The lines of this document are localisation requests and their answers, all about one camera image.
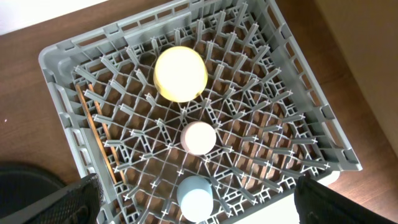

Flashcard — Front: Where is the yellow bowl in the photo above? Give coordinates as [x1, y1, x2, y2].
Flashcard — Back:
[153, 46, 208, 103]

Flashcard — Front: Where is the wooden chopstick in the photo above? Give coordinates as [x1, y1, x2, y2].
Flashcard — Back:
[88, 84, 127, 184]
[75, 84, 118, 184]

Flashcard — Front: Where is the light blue cup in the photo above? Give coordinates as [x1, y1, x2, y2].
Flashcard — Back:
[177, 175, 213, 223]

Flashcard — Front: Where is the pink cup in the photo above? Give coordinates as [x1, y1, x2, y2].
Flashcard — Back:
[180, 121, 216, 156]

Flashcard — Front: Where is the round black tray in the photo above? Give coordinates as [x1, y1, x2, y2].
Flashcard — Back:
[1, 162, 66, 218]

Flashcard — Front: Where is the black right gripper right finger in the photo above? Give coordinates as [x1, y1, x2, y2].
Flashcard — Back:
[294, 176, 396, 224]

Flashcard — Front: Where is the grey plastic dishwasher rack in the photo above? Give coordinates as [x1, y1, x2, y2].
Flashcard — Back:
[39, 1, 361, 223]

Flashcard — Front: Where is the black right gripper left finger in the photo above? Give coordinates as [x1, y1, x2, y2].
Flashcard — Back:
[1, 173, 103, 223]

